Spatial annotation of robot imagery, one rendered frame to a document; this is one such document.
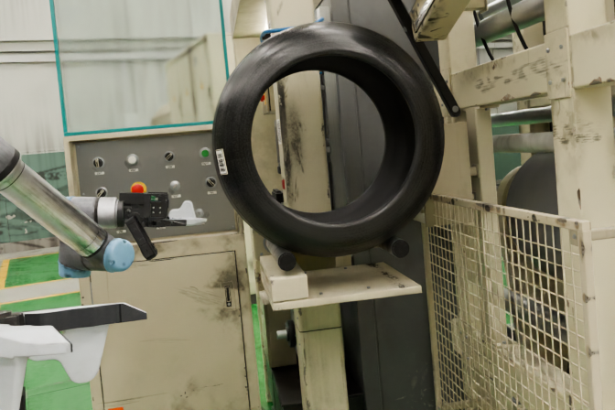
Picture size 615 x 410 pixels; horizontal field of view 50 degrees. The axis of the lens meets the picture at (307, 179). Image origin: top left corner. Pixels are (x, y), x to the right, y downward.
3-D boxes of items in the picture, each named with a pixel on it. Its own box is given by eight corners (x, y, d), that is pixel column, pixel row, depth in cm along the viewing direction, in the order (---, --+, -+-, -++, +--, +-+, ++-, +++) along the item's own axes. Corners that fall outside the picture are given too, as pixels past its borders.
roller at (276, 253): (265, 234, 190) (281, 234, 191) (265, 250, 190) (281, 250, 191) (277, 253, 156) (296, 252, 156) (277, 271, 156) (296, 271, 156)
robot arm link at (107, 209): (97, 230, 156) (102, 226, 164) (117, 230, 156) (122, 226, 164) (98, 198, 155) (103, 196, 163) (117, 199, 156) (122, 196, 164)
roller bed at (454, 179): (406, 221, 212) (398, 128, 210) (449, 215, 214) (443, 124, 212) (426, 227, 192) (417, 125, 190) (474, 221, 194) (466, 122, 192)
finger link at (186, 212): (207, 201, 160) (168, 200, 158) (206, 226, 160) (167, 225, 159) (207, 200, 163) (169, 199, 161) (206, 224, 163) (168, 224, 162)
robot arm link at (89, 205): (55, 231, 161) (57, 196, 162) (102, 231, 163) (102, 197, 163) (48, 231, 153) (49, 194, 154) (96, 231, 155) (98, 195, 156)
